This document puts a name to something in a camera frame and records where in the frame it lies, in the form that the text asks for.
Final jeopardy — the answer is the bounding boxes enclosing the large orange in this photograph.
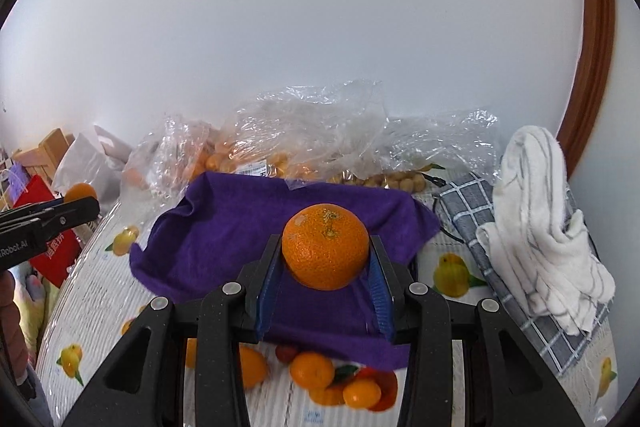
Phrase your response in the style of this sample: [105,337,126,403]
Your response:
[281,204,370,291]

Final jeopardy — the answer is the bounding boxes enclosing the small orange kumquat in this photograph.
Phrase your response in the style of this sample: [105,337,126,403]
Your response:
[64,182,98,202]

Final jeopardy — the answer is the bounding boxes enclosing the person left hand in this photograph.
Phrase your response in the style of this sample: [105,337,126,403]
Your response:
[0,271,28,385]

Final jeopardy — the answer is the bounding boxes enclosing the red paper bag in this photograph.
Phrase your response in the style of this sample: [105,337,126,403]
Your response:
[12,174,83,289]

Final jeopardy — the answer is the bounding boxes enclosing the purple towel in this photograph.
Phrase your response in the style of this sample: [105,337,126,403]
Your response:
[129,172,439,371]

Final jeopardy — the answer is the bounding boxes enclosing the wooden chair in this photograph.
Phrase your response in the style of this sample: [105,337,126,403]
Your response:
[11,128,75,185]

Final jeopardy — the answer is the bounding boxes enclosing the red cherry tomato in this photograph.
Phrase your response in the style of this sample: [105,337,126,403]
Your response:
[274,345,299,365]

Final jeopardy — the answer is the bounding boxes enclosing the orange on table left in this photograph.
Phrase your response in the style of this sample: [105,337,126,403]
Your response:
[239,346,270,390]

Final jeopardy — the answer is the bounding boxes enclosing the orange on table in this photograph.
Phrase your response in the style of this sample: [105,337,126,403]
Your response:
[343,378,382,410]
[239,346,270,390]
[288,352,335,390]

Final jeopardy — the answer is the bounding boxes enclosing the fruit print table cover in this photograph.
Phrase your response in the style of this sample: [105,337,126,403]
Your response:
[34,178,621,427]

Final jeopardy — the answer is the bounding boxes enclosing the white plastic bag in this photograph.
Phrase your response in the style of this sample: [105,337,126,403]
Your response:
[52,126,132,215]

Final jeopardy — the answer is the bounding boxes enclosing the orange on table middle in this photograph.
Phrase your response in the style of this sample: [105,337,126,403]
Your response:
[288,352,335,390]

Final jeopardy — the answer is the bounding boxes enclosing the grey checked cloth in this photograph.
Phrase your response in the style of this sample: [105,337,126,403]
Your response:
[438,173,610,376]

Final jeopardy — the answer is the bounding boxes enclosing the orange on table front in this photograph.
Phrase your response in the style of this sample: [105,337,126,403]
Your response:
[343,378,382,410]

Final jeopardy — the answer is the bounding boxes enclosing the clear plastic bag right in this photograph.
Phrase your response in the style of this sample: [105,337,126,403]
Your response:
[345,108,500,182]

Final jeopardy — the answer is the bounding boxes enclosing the clear plastic bag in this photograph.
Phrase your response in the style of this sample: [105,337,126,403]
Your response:
[345,108,500,182]
[120,114,213,199]
[217,80,387,182]

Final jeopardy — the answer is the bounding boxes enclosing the clear plastic bag left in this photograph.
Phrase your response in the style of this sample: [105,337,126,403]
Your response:
[120,114,213,199]

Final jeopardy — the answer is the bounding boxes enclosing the clear plastic bag middle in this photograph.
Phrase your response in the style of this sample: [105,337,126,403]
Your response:
[217,80,387,182]

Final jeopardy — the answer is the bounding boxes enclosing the white striped towel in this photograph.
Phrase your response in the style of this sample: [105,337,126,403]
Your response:
[492,126,616,331]

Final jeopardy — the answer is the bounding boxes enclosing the brown door frame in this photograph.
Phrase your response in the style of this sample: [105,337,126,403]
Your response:
[558,0,616,174]

